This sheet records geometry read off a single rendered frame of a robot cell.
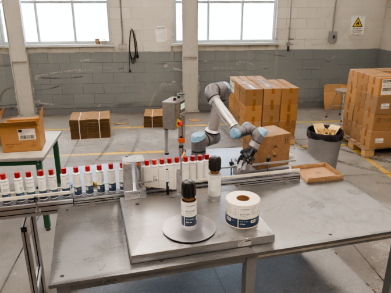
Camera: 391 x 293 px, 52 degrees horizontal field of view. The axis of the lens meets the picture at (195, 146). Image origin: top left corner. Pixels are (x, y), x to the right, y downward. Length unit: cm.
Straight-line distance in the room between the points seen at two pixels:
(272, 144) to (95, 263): 168
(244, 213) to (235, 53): 614
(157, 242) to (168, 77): 612
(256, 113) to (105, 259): 432
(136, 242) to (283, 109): 438
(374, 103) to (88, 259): 469
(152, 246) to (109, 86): 621
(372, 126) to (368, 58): 329
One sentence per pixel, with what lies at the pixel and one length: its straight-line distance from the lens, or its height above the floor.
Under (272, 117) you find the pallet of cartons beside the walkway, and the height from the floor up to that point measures 45.
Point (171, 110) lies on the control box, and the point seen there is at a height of 142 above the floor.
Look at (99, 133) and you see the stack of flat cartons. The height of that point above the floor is 8.
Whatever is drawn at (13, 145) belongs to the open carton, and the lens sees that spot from 409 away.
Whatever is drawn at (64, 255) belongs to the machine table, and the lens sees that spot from 232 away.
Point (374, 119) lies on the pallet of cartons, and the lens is 609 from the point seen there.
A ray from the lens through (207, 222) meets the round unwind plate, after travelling 238.
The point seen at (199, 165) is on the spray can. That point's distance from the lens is 283.
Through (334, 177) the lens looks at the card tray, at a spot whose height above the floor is 86.
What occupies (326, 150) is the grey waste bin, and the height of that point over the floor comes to 42.
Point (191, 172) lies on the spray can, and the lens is 284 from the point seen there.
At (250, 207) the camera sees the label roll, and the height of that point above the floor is 102.
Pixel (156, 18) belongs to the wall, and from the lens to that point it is 799.
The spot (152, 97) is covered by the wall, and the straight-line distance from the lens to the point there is 819.
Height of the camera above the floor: 210
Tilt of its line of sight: 20 degrees down
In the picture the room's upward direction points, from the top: straight up
